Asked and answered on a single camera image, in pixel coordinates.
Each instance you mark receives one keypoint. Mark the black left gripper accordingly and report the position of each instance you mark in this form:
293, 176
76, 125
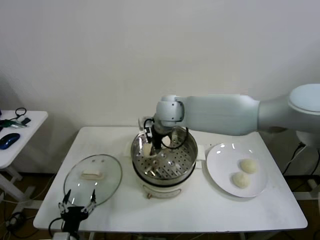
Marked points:
72, 217

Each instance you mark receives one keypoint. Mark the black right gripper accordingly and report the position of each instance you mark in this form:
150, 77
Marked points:
157, 138

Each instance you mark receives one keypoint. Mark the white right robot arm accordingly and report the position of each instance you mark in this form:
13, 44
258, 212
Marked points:
220, 115

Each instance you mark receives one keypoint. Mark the stainless steel steamer basket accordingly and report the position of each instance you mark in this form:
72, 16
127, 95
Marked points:
178, 162

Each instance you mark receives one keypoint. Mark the white electric cooker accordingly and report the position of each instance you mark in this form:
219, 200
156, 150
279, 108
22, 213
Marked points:
162, 191

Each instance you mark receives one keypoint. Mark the white round plate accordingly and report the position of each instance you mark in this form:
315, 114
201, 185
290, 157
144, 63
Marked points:
222, 162

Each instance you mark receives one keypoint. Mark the white side table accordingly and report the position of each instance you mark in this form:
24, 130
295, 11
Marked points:
35, 130

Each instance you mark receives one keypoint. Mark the blue computer mouse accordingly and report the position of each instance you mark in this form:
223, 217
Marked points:
9, 141

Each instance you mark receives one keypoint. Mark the small black device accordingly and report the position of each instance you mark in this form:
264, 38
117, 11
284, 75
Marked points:
25, 121

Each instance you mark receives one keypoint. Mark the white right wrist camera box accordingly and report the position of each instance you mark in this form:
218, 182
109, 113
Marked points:
142, 125

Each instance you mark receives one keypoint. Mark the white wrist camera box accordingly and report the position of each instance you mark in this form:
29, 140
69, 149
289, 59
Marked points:
142, 125
62, 236

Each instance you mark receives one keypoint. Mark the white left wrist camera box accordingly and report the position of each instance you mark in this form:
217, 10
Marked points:
62, 236

